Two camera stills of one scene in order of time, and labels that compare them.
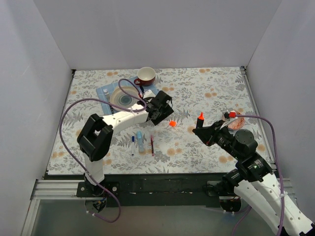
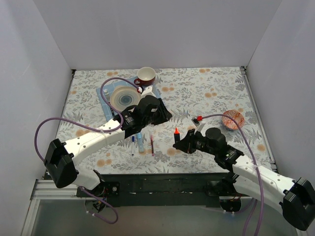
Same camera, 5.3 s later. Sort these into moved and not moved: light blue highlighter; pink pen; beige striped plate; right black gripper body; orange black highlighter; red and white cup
Moved: orange black highlighter; right black gripper body
Not moved: red and white cup; beige striped plate; light blue highlighter; pink pen
